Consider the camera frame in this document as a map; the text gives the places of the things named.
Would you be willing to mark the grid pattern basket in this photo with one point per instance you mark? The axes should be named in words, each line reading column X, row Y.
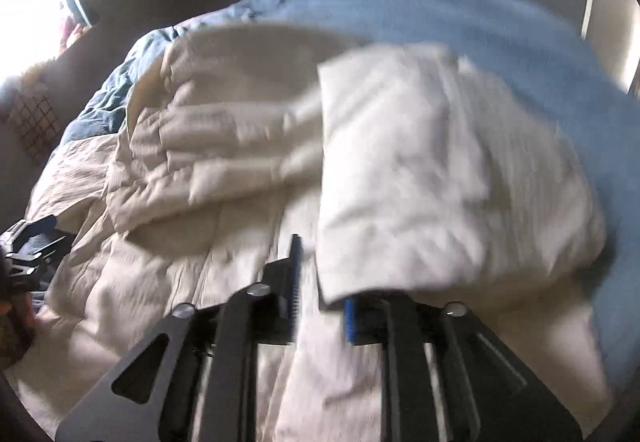
column 35, row 124

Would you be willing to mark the white bedroom door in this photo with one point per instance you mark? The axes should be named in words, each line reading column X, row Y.
column 611, row 27

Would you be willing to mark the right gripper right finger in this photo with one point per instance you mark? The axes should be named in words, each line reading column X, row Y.
column 446, row 376

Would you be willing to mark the blue fleece bed blanket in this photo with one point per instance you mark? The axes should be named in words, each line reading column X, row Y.
column 539, row 55

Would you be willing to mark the person's left hand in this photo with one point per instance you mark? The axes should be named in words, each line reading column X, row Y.
column 17, row 328

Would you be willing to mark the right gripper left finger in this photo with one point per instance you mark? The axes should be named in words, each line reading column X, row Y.
column 193, row 377

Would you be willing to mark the cream hooded puffer jacket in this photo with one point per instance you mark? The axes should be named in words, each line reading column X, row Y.
column 401, row 167

